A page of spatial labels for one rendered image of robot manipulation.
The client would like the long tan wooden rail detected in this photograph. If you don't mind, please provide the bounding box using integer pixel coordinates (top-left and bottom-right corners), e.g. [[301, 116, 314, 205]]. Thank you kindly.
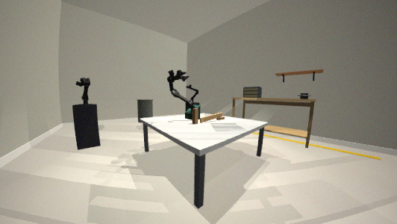
[[200, 113, 222, 123]]

